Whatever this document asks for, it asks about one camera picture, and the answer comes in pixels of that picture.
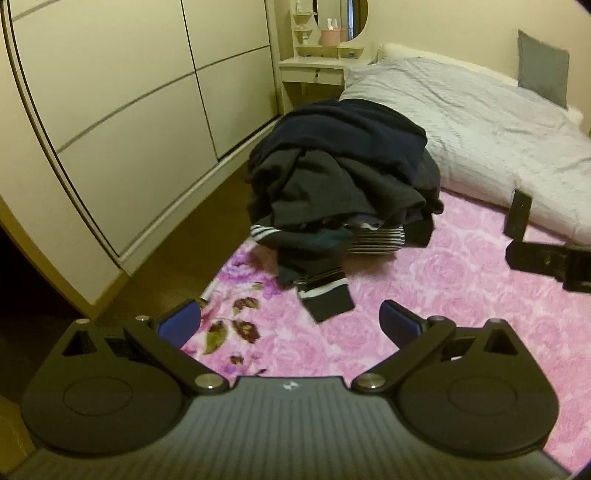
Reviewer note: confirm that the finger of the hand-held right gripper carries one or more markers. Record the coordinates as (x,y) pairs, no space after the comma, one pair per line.
(535,258)

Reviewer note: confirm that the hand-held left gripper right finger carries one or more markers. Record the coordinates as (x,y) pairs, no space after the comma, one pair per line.
(398,319)

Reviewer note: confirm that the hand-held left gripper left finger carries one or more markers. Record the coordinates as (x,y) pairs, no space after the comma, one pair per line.
(178,323)

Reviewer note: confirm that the pile of dark clothes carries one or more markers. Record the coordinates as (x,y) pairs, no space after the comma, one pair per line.
(341,175)

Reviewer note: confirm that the pink floral blanket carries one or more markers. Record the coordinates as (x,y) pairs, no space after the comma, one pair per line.
(461,295)

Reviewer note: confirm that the black garment with striped cuff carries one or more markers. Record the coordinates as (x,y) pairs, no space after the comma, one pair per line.
(325,295)

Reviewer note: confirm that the white duvet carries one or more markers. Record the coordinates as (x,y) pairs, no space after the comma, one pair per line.
(485,124)

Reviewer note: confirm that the grey pillow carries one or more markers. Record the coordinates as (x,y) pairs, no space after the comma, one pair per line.
(544,69)

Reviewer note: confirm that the white sliding door wardrobe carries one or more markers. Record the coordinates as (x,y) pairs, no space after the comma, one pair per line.
(129,115)

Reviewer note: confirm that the white pillow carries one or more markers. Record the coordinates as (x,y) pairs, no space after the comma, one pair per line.
(401,50)

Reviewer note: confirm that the white vanity table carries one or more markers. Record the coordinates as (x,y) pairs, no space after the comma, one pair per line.
(314,69)

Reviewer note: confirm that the round mirror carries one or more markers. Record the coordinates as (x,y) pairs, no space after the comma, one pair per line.
(355,18)

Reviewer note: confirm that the white tiered shelf organizer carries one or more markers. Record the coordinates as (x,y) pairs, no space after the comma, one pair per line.
(304,32)

